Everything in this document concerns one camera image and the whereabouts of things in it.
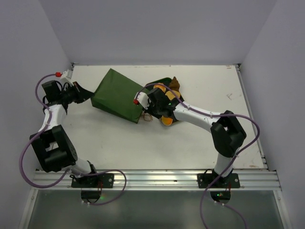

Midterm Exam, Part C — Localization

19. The orange sugared fake bun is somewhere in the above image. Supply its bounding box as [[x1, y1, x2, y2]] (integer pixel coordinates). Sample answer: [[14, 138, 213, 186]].
[[160, 116, 173, 126]]

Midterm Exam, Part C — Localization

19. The orange twisted fake bread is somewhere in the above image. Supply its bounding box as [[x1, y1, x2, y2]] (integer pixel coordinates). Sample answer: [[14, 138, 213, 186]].
[[153, 84, 167, 93]]

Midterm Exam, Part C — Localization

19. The brown fake croissant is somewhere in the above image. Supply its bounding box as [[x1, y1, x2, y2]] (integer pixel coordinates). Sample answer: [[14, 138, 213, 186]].
[[169, 76, 180, 92]]

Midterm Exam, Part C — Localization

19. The green brown paper bag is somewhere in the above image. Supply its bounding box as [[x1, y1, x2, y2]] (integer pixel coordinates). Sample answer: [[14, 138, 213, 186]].
[[91, 69, 143, 123]]

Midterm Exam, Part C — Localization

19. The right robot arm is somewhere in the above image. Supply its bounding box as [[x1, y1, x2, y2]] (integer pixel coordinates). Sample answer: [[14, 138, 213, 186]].
[[134, 87, 246, 187]]

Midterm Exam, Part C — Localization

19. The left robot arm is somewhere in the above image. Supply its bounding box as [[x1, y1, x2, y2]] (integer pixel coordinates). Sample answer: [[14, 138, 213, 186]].
[[31, 80, 99, 187]]

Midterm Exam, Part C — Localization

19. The dark green tray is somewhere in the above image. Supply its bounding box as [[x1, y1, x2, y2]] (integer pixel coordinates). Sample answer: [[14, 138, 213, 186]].
[[146, 77, 184, 124]]

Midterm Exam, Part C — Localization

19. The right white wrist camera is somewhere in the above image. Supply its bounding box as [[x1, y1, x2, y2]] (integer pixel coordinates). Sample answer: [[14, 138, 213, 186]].
[[133, 92, 149, 110]]

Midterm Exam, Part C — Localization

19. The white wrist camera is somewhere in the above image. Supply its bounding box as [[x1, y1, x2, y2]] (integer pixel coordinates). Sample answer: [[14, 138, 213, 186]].
[[59, 70, 73, 85], [133, 92, 149, 110]]

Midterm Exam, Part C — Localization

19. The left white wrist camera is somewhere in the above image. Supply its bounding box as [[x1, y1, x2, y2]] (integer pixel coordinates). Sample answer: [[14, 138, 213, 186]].
[[59, 70, 73, 85]]

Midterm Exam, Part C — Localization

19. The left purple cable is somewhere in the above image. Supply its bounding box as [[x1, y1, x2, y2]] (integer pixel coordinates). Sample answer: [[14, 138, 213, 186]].
[[19, 71, 127, 207]]

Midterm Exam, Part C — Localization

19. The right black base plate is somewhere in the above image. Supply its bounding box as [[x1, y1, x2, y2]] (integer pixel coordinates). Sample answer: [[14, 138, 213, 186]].
[[197, 169, 241, 188]]

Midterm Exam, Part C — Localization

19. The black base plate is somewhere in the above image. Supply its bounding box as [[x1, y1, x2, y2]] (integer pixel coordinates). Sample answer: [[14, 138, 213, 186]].
[[70, 173, 114, 188], [197, 169, 241, 188]]

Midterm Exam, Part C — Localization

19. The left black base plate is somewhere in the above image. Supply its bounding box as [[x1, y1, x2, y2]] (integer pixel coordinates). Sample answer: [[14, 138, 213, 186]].
[[70, 173, 114, 188]]

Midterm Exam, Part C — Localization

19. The aluminium rail frame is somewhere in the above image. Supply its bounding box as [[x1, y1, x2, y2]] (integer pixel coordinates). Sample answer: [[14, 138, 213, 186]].
[[19, 62, 293, 229]]

